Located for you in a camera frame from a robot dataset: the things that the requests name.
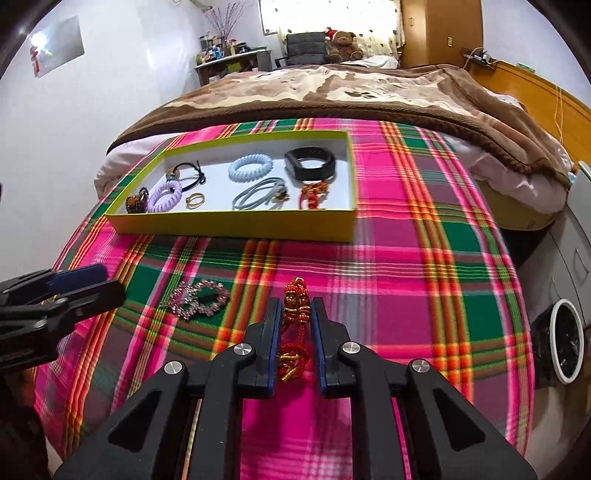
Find grey cord bracelet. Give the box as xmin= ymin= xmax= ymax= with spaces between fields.
xmin=231 ymin=176 xmax=292 ymax=211

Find red gold knotted bracelet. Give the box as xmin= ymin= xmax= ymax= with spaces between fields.
xmin=297 ymin=180 xmax=332 ymax=211

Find black trash bin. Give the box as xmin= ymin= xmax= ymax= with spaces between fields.
xmin=531 ymin=299 xmax=585 ymax=389

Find teddy bear santa hat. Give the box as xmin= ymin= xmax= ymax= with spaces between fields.
xmin=325 ymin=28 xmax=363 ymax=63

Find purple spiral hair tie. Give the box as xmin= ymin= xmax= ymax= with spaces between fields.
xmin=146 ymin=179 xmax=184 ymax=214

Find cluttered desk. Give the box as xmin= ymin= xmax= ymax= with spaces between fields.
xmin=194 ymin=47 xmax=273 ymax=86

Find dark grey chair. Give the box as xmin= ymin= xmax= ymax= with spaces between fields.
xmin=274 ymin=32 xmax=329 ymax=69

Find black smart band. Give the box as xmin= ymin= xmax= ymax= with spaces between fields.
xmin=284 ymin=146 xmax=337 ymax=182

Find floral curtain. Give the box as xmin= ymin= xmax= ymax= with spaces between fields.
xmin=259 ymin=0 xmax=406 ymax=56

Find rhinestone bracelet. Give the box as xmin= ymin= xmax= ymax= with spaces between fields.
xmin=158 ymin=278 xmax=232 ymax=322

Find wooden headboard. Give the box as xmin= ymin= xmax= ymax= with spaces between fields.
xmin=468 ymin=61 xmax=591 ymax=165

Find dried branch vase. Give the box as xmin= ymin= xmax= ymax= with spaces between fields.
xmin=204 ymin=1 xmax=246 ymax=54

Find brown fleece blanket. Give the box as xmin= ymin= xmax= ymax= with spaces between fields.
xmin=113 ymin=64 xmax=571 ymax=186

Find wall poster calendar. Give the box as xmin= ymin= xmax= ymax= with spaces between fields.
xmin=29 ymin=16 xmax=85 ymax=78

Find wooden wardrobe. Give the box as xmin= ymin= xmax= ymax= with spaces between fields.
xmin=401 ymin=0 xmax=484 ymax=69

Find yellow-green shallow box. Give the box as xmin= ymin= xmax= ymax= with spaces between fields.
xmin=106 ymin=130 xmax=358 ymax=242

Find light blue spiral hair tie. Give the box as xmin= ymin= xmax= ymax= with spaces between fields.
xmin=227 ymin=152 xmax=275 ymax=184

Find white nightstand drawers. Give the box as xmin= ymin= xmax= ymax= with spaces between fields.
xmin=518 ymin=162 xmax=591 ymax=328

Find black cord bead necklace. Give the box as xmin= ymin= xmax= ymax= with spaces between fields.
xmin=164 ymin=159 xmax=208 ymax=194

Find brown beaded bracelet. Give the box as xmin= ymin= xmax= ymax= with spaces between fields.
xmin=124 ymin=186 xmax=151 ymax=215

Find pink plaid cloth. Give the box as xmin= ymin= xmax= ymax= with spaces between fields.
xmin=35 ymin=119 xmax=534 ymax=479

